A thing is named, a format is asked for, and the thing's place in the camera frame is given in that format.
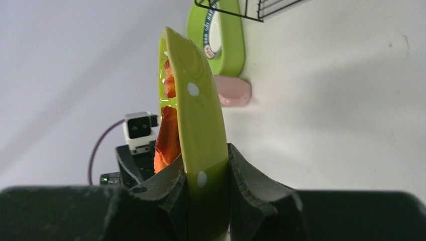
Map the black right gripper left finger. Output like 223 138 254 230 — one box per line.
1 158 188 240

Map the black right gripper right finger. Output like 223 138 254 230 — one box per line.
228 144 425 240

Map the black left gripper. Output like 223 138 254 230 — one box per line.
99 141 155 188

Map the green polka dot plate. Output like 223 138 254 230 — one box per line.
158 27 230 240

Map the pink cup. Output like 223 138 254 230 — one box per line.
214 75 252 107

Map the white plate with blue rim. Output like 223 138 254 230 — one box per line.
202 1 222 59

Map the orange carrot toy piece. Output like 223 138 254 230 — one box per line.
153 106 181 174

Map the sausage slice toy food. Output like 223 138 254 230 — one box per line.
164 60 176 98

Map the lime green plastic basin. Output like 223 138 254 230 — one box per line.
186 3 245 77

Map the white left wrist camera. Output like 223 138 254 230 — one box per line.
123 111 158 155

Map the black wire rack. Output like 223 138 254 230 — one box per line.
193 0 306 23

